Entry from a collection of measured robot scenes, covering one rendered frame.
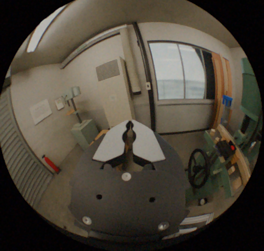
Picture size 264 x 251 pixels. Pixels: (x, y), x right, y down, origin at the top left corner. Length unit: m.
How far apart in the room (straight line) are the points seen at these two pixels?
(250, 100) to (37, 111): 2.86
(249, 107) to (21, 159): 2.99
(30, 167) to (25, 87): 1.78
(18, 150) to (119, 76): 2.65
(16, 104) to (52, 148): 1.49
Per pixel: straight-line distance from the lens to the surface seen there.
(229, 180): 0.63
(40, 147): 2.35
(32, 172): 2.51
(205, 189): 0.84
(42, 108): 2.33
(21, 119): 2.31
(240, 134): 0.67
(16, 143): 2.33
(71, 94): 1.68
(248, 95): 0.60
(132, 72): 1.33
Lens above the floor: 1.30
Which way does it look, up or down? 27 degrees down
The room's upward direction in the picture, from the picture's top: 12 degrees counter-clockwise
